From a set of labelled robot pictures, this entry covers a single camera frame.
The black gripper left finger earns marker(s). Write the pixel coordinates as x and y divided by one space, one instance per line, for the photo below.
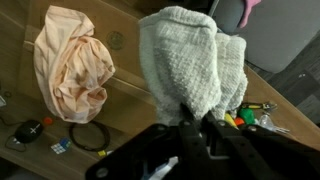
191 136

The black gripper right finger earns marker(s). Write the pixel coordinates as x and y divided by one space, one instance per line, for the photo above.
223 140

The white knit towel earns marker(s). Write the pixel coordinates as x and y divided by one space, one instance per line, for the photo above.
186 63

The pink shirt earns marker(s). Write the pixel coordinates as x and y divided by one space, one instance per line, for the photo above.
248 11

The peach shirt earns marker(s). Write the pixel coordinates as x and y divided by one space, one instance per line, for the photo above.
70 66

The large brown cardboard box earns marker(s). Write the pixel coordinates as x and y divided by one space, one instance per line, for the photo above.
128 90

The small orange object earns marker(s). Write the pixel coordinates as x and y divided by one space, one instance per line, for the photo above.
239 121

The green plastic toy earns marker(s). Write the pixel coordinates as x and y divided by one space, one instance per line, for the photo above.
246 116

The clear plastic bag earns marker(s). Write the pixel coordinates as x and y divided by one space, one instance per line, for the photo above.
271 123

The grey office chair holding clothes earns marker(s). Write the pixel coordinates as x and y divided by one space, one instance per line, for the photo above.
276 36

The Rubik's cube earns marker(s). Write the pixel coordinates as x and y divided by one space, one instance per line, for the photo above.
61 146

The small orange cap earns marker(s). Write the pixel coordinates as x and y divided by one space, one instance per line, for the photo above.
48 121

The small round black speaker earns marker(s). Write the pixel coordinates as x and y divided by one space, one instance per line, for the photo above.
29 131

